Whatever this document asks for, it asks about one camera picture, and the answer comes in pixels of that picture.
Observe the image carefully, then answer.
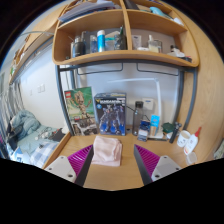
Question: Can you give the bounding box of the white glue bottle red cap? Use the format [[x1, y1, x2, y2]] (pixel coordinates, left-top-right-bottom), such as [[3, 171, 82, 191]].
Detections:
[[183, 126, 203, 156]]

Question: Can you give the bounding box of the bed with light blue sheet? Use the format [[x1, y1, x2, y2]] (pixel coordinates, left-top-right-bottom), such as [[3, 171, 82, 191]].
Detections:
[[0, 109, 68, 169]]

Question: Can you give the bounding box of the small translucent plastic container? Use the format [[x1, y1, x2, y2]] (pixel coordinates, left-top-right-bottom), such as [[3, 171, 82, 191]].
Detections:
[[184, 151, 198, 166]]

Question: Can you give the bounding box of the dark transparent drink bottle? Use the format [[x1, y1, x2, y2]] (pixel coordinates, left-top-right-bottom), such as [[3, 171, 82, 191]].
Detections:
[[132, 100, 144, 137]]

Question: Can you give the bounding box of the black laptop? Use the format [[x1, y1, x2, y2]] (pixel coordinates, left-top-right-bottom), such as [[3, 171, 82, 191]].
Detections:
[[49, 128, 67, 143]]

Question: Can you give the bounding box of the pink towel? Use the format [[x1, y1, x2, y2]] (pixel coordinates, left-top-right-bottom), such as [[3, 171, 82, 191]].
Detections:
[[90, 134, 123, 168]]

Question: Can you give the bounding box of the black cylindrical handle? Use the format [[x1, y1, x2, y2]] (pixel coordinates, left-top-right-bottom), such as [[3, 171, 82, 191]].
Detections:
[[168, 121, 183, 144]]

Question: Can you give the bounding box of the white wall socket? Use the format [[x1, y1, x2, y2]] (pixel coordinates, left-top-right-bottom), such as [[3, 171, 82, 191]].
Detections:
[[141, 98, 155, 111]]

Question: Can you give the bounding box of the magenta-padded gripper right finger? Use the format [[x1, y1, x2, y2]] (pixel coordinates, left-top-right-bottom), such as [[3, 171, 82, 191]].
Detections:
[[133, 143, 183, 187]]

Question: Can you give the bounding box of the light blue card package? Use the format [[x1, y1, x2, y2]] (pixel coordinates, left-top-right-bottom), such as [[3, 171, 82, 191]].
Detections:
[[149, 114, 161, 138]]

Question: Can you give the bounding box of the wooden shelf unit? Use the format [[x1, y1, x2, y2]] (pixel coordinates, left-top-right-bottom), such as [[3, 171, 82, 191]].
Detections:
[[51, 0, 200, 68]]

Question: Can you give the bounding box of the grey metal desk frame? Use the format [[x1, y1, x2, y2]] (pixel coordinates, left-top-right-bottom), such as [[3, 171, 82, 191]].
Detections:
[[54, 59, 198, 134]]

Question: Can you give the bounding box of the small dark blue box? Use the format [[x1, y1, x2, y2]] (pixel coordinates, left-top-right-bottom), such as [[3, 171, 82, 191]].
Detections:
[[137, 119, 151, 142]]

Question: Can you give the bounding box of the blue robot model kit box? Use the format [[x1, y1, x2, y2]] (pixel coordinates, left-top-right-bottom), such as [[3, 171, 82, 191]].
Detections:
[[93, 92, 128, 137]]

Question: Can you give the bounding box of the white mug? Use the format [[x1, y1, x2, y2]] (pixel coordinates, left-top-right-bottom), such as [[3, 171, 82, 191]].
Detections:
[[176, 129, 192, 148]]

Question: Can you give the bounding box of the green tree-figure toy box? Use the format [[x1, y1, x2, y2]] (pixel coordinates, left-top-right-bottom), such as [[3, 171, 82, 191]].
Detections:
[[63, 86, 98, 137]]

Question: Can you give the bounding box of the blue checked pillow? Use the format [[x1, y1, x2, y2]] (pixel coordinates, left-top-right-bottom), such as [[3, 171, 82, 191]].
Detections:
[[28, 141, 61, 169]]

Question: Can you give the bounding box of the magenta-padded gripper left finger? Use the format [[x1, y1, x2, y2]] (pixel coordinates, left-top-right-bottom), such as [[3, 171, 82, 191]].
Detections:
[[44, 143, 95, 188]]

